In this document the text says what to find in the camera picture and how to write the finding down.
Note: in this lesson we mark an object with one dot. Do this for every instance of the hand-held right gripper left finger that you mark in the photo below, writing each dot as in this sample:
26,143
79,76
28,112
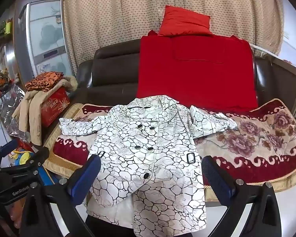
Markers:
86,177

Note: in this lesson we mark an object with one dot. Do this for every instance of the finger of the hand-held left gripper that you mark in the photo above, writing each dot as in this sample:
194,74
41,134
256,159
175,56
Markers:
38,156
8,146

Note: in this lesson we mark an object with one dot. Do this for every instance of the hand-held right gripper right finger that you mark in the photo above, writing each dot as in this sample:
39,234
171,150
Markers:
217,180

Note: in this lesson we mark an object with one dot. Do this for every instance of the white crackle-print coat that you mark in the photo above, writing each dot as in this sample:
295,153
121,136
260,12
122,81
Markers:
148,177

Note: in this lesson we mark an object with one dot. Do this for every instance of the person's left hand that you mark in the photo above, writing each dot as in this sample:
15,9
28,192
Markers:
16,214

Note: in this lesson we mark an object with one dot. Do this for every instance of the blue yellow plastic toy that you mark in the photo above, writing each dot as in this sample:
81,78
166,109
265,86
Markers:
24,158

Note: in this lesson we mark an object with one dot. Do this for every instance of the red plastic bag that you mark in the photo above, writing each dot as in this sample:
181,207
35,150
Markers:
23,143

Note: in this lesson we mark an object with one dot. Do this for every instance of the beige jacket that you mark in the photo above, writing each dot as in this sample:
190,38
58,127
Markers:
29,113

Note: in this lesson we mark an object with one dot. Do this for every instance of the silver foil wrap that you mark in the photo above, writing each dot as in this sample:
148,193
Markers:
7,103

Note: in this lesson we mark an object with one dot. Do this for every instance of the red gift box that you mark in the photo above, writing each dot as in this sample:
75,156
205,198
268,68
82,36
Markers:
55,106

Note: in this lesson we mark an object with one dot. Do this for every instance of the person's black pants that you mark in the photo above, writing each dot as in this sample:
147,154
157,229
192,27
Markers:
101,229

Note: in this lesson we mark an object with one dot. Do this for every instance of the floral red-bordered sofa blanket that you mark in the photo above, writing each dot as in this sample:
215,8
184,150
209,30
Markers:
256,140

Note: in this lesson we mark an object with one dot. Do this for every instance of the orange artificial flower arrangement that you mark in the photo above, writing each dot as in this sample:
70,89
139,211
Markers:
1,77

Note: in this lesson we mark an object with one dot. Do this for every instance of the orange black patterned cloth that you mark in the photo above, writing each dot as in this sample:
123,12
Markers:
44,81

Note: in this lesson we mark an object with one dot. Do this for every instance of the wooden display cabinet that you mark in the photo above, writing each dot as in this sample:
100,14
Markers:
5,54

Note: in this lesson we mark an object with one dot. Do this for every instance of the red throw blanket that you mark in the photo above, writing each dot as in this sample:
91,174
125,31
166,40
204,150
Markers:
194,79

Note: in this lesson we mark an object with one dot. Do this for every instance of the brown leather sofa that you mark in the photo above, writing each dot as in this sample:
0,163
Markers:
113,66

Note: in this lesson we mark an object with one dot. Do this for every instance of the silver refrigerator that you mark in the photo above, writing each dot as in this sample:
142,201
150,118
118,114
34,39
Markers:
46,37

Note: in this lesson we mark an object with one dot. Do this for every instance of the yellow bottle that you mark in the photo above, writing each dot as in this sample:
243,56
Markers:
7,26

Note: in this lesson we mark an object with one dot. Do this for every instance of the red pillow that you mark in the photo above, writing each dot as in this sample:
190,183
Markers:
185,22

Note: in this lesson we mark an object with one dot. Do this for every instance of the beige dotted curtain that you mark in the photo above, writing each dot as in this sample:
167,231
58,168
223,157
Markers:
113,12

